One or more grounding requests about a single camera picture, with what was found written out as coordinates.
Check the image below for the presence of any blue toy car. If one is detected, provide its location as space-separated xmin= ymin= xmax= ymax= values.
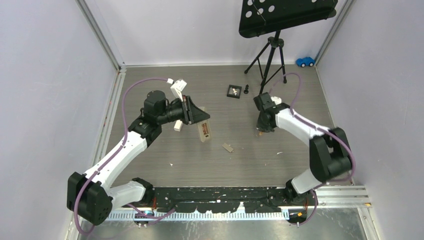
xmin=295 ymin=56 xmax=315 ymax=68

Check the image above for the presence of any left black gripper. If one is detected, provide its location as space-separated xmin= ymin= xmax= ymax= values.
xmin=157 ymin=95 xmax=210 ymax=125

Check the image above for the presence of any beige battery cover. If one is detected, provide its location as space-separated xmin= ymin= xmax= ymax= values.
xmin=222 ymin=143 xmax=234 ymax=153

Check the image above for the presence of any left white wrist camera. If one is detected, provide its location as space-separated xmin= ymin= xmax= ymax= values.
xmin=170 ymin=78 xmax=187 ymax=101

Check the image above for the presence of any white beige remote control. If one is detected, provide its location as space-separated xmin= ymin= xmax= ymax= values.
xmin=196 ymin=119 xmax=212 ymax=143

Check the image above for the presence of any black chess piece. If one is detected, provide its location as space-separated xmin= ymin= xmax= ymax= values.
xmin=243 ymin=84 xmax=249 ymax=94

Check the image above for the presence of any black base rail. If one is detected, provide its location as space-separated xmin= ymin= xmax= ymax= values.
xmin=121 ymin=186 xmax=319 ymax=215

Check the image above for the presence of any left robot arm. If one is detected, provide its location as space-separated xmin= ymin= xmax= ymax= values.
xmin=66 ymin=90 xmax=211 ymax=226

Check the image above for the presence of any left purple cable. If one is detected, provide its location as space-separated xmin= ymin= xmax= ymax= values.
xmin=73 ymin=77 xmax=175 ymax=236

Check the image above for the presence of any small black square box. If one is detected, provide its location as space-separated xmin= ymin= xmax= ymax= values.
xmin=226 ymin=84 xmax=242 ymax=99

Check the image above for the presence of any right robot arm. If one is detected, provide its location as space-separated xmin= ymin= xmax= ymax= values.
xmin=253 ymin=92 xmax=355 ymax=205

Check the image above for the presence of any black music stand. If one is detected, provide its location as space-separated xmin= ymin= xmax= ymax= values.
xmin=238 ymin=0 xmax=338 ymax=94

